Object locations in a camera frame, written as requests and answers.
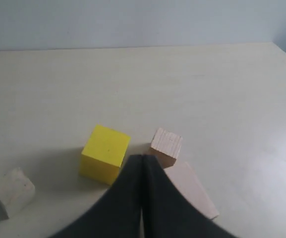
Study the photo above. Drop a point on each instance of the yellow painted cube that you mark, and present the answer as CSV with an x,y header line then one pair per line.
x,y
103,154

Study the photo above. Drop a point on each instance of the medium plain wooden cube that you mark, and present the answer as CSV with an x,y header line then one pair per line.
x,y
166,147

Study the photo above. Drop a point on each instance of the large wooden cube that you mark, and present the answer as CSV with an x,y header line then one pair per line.
x,y
187,183

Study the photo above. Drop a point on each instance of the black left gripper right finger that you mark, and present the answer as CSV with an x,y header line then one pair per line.
x,y
166,213

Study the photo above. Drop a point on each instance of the small wooden cube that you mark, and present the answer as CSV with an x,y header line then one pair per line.
x,y
16,191

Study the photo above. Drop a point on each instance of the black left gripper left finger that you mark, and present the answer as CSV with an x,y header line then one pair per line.
x,y
117,213

